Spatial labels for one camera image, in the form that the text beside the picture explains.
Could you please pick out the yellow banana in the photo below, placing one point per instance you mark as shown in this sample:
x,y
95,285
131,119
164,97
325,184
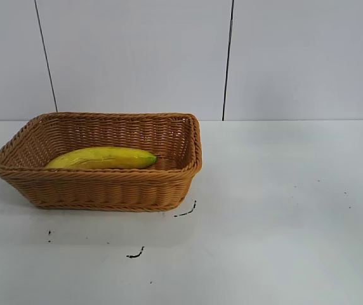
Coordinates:
x,y
105,157

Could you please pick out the brown woven wicker basket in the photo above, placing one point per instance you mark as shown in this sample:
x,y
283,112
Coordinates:
x,y
105,190

